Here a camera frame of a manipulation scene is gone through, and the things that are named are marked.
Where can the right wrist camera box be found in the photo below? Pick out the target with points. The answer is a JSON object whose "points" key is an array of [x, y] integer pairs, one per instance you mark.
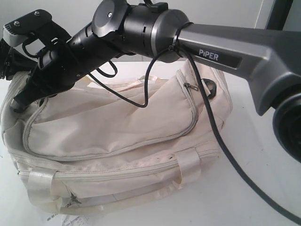
{"points": [[34, 25]]}

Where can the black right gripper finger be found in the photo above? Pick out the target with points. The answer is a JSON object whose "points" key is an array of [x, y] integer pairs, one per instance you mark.
{"points": [[29, 94]]}

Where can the cream fabric duffel bag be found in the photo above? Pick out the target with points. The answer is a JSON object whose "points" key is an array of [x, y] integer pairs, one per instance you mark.
{"points": [[85, 151]]}

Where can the white paper hang tag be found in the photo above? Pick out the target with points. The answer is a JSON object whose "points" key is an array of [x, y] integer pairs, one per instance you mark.
{"points": [[66, 220]]}

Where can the dark vertical post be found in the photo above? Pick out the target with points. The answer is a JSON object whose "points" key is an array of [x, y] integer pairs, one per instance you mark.
{"points": [[279, 14]]}

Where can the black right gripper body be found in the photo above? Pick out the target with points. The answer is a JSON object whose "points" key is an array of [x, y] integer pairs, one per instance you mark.
{"points": [[58, 70]]}

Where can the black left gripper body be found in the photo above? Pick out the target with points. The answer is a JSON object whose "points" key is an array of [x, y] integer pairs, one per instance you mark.
{"points": [[12, 61]]}

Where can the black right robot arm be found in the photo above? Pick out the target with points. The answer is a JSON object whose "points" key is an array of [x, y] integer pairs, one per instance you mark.
{"points": [[269, 60]]}

